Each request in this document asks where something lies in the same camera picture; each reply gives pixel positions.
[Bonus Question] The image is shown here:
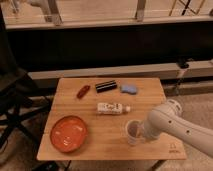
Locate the white ceramic cup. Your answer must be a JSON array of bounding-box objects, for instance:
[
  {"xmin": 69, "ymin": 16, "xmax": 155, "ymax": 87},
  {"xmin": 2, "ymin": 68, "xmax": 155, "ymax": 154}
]
[{"xmin": 125, "ymin": 120, "xmax": 142, "ymax": 146}]

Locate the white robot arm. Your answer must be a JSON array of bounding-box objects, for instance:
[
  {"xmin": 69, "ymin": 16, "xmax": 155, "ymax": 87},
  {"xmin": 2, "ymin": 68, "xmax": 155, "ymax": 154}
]
[{"xmin": 142, "ymin": 99, "xmax": 213, "ymax": 158}]

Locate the orange ceramic bowl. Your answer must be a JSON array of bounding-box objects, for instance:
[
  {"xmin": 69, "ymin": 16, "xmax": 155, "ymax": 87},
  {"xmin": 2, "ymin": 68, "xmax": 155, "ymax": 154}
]
[{"xmin": 50, "ymin": 115, "xmax": 88, "ymax": 153}]

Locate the black rectangular box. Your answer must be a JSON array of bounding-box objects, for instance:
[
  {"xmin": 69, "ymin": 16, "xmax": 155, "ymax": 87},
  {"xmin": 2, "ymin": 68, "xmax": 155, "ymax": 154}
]
[{"xmin": 95, "ymin": 80, "xmax": 117, "ymax": 93}]

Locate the blue cloth toy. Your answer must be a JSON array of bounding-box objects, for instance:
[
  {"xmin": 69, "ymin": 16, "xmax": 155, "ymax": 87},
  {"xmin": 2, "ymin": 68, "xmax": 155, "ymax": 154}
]
[{"xmin": 120, "ymin": 84, "xmax": 137, "ymax": 94}]

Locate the white plastic bottle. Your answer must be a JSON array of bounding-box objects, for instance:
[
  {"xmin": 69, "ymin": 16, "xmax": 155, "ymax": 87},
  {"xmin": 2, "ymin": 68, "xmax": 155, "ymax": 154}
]
[{"xmin": 97, "ymin": 102, "xmax": 131, "ymax": 115}]

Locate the red oblong object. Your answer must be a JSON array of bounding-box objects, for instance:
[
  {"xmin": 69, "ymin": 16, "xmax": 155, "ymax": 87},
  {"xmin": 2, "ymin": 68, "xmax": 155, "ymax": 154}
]
[{"xmin": 77, "ymin": 85, "xmax": 90, "ymax": 99}]

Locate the wooden folding table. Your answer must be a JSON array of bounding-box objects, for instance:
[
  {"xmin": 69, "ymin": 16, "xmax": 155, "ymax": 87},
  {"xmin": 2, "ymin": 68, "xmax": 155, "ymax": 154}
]
[{"xmin": 37, "ymin": 78, "xmax": 186, "ymax": 161}]

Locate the black clamp on ledge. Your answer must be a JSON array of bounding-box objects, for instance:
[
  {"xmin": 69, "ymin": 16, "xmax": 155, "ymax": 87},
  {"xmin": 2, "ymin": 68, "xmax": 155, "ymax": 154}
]
[{"xmin": 177, "ymin": 58, "xmax": 189, "ymax": 69}]

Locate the black office chair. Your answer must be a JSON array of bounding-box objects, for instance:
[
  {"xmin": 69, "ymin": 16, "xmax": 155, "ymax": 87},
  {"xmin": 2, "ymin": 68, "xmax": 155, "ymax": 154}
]
[{"xmin": 0, "ymin": 8, "xmax": 51, "ymax": 149}]

